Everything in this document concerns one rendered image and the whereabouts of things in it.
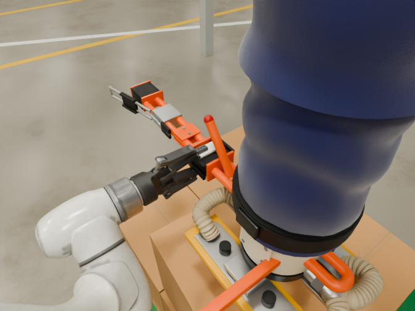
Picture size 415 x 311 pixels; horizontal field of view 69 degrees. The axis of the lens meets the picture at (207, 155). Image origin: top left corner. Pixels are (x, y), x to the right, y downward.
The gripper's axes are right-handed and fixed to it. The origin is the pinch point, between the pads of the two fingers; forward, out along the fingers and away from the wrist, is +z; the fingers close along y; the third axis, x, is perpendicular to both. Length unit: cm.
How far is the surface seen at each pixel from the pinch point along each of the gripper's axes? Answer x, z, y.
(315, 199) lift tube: 33.3, -7.0, -22.3
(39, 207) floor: -130, -53, 123
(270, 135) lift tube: 26.7, -10.6, -30.7
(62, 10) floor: -515, 87, 122
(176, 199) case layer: -40, 10, 68
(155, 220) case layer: -35, -5, 68
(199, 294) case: 17.7, -16.0, 28.6
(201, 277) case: 14.6, -12.9, 28.6
